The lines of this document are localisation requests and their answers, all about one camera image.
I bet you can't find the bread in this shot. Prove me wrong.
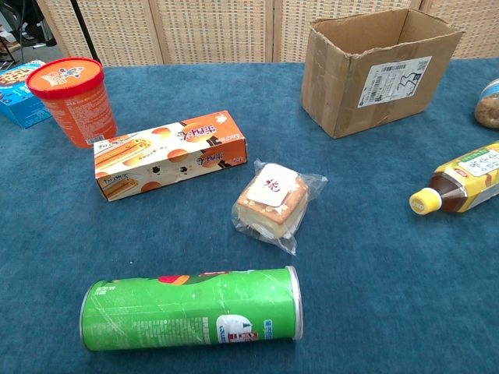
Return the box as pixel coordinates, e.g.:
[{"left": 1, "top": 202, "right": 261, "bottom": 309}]
[{"left": 231, "top": 157, "right": 329, "bottom": 256}]

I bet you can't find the orange biscuit roll box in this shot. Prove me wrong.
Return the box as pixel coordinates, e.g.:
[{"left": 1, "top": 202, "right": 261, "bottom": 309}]
[{"left": 94, "top": 110, "right": 249, "bottom": 203}]

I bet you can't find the open brown cardboard box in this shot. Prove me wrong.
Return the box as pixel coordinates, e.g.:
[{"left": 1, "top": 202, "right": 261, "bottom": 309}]
[{"left": 300, "top": 7, "right": 465, "bottom": 139}]

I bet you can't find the yellow tea bottle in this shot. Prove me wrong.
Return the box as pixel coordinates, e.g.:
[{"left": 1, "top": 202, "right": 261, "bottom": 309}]
[{"left": 409, "top": 139, "right": 499, "bottom": 217}]

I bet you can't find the blue cookie box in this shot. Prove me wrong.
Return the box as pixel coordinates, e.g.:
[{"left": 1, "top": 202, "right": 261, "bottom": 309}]
[{"left": 0, "top": 59, "right": 54, "bottom": 130}]

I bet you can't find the blue felt table mat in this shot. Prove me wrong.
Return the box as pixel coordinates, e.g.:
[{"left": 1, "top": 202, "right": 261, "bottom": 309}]
[{"left": 0, "top": 57, "right": 499, "bottom": 374}]

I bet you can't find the green chips can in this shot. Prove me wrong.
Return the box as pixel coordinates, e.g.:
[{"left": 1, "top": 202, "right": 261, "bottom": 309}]
[{"left": 79, "top": 265, "right": 304, "bottom": 352}]

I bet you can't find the woven wooden folding screen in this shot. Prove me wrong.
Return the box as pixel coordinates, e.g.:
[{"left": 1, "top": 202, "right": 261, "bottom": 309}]
[{"left": 34, "top": 0, "right": 499, "bottom": 67}]

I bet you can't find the red orange noodle cup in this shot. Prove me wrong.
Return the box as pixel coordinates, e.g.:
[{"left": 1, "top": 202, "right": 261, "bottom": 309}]
[{"left": 26, "top": 56, "right": 119, "bottom": 150}]

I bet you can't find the black tripod stand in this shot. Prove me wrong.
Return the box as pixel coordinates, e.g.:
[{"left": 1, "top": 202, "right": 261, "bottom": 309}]
[{"left": 69, "top": 0, "right": 101, "bottom": 64}]

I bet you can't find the small jar with blue label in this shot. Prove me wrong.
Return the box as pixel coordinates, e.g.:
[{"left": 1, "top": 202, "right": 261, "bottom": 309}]
[{"left": 473, "top": 78, "right": 499, "bottom": 130}]

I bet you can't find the black office chair base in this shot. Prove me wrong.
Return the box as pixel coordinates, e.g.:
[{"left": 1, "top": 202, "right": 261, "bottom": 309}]
[{"left": 0, "top": 0, "right": 56, "bottom": 63}]

